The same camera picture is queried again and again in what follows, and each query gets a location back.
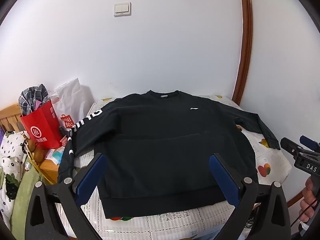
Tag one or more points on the white plastic bag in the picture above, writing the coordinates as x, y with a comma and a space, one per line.
72, 97

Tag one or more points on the wooden nightstand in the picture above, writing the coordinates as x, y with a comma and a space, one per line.
50, 170

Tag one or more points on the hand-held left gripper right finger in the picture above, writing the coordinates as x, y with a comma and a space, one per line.
225, 180

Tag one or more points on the black sweatshirt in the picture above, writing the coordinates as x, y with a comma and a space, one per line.
162, 142

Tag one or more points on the wooden baseboard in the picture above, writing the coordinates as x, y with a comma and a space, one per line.
296, 196

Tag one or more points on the white floral blanket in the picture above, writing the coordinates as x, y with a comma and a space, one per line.
10, 152

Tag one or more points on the gourd pendant with beads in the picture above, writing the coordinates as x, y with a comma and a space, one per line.
31, 147

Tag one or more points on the green cloth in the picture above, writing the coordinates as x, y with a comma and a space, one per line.
25, 187

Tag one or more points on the wooden door frame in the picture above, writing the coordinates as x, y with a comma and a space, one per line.
246, 42

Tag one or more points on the white light switch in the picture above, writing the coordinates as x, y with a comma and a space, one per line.
122, 9

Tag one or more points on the light blue packet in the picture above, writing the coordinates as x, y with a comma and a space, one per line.
56, 156

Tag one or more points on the red paper bag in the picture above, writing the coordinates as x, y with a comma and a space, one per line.
42, 127

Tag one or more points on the fruit print tablecloth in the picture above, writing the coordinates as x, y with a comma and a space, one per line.
272, 162

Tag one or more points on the wooden headboard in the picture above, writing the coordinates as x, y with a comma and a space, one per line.
10, 117

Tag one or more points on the person's right hand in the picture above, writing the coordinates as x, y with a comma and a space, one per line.
308, 202

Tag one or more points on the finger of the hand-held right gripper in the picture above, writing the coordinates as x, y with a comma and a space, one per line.
287, 143
309, 143

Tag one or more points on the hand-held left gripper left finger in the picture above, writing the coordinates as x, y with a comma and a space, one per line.
90, 177

